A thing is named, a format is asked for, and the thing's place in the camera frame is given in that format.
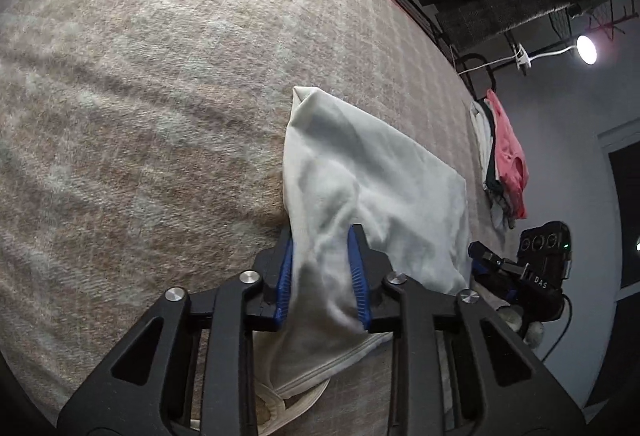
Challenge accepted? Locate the beige plaid blanket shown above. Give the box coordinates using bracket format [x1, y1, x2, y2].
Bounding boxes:
[0, 0, 506, 436]

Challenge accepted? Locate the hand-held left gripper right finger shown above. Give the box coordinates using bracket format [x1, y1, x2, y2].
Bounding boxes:
[347, 224, 588, 436]

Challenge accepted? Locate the white clip lamp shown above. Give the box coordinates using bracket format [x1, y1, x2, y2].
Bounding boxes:
[515, 34, 598, 69]

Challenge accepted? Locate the pink folded shirt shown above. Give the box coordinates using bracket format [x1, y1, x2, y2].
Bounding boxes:
[485, 88, 530, 221]

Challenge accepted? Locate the white folded garment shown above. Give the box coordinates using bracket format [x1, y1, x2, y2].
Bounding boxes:
[470, 100, 496, 189]

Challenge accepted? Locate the light blue folded garment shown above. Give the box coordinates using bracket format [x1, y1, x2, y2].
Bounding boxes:
[489, 193, 518, 231]

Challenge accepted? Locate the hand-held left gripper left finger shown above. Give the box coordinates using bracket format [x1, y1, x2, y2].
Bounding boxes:
[56, 228, 296, 436]

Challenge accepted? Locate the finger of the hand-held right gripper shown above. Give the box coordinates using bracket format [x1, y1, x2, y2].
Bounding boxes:
[467, 241, 526, 304]

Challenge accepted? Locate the black metal chair back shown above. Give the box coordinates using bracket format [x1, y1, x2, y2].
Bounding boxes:
[457, 53, 496, 91]

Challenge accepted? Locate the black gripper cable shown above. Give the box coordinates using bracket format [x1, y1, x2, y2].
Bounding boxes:
[542, 293, 573, 362]

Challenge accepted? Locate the white camisole top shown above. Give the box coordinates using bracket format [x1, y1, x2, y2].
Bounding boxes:
[252, 86, 473, 436]

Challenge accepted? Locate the window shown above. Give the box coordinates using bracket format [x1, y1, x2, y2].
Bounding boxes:
[597, 121, 640, 301]

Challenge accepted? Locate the grey plaid coat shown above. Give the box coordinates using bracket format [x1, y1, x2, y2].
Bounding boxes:
[435, 0, 581, 51]

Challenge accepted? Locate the white lamp cable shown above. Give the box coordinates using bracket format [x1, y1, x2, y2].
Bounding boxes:
[457, 58, 521, 76]

